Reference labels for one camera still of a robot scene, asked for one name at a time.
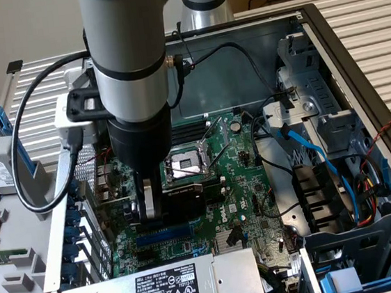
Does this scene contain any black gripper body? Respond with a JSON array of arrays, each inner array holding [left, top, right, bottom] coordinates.
[[104, 106, 178, 184]]

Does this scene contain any green graphics card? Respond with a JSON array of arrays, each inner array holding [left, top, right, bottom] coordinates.
[[94, 182, 209, 235]]

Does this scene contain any blue expansion slot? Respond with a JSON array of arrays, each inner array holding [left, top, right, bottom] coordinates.
[[135, 222, 196, 248]]

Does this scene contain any black RAM slot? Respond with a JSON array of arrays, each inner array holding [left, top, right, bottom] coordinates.
[[202, 175, 228, 192], [170, 113, 212, 132], [171, 120, 213, 139]]

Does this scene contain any CPU socket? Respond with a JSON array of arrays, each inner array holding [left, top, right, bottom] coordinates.
[[160, 140, 221, 189]]

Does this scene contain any short black expansion slot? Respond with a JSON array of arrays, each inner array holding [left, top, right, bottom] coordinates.
[[135, 247, 160, 262]]

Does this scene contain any metal socket cover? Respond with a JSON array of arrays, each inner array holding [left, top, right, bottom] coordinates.
[[195, 114, 234, 175]]

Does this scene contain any silver chipset heat sink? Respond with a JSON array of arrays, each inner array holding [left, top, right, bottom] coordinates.
[[214, 227, 248, 254]]

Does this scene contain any green motherboard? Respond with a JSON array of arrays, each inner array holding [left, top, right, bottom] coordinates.
[[86, 105, 303, 293]]

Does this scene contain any open PC case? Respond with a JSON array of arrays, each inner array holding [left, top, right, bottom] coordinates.
[[15, 0, 391, 293]]

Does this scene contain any grey parts rack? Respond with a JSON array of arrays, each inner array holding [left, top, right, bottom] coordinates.
[[0, 130, 77, 293]]

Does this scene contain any black table end cap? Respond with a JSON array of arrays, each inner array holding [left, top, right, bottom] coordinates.
[[4, 59, 25, 74]]

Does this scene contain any green RAM stick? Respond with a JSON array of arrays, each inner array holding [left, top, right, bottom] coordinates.
[[0, 248, 30, 265]]

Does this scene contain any black fan shroud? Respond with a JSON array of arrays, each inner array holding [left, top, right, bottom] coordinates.
[[289, 159, 354, 239]]

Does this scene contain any metal disk bay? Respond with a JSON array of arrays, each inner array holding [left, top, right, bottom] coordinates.
[[273, 26, 363, 159]]

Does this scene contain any blue disk tray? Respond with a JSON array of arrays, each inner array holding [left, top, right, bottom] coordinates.
[[315, 255, 391, 293]]

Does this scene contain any grey disk cage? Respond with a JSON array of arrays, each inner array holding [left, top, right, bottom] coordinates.
[[292, 212, 391, 293]]

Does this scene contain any short red black twisted wire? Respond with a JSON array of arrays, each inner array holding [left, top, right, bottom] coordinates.
[[90, 146, 117, 186]]

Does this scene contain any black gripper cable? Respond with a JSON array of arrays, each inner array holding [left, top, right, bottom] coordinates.
[[163, 52, 189, 110]]

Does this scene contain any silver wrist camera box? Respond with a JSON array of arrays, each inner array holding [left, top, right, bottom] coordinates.
[[51, 86, 119, 150]]

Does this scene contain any black camera cable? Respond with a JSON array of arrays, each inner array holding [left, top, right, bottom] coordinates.
[[0, 51, 105, 216]]

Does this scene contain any black disk power wire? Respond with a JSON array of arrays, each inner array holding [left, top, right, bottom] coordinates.
[[184, 35, 298, 111]]

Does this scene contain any black fan wire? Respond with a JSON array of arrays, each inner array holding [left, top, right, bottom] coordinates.
[[248, 110, 303, 220]]

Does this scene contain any blue disk wire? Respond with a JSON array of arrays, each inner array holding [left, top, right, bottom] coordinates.
[[275, 116, 362, 234]]

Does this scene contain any coloured power wire bundle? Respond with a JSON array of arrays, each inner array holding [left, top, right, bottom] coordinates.
[[349, 154, 391, 230]]

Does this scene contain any long red black twisted wire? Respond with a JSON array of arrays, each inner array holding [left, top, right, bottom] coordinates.
[[359, 117, 391, 171]]

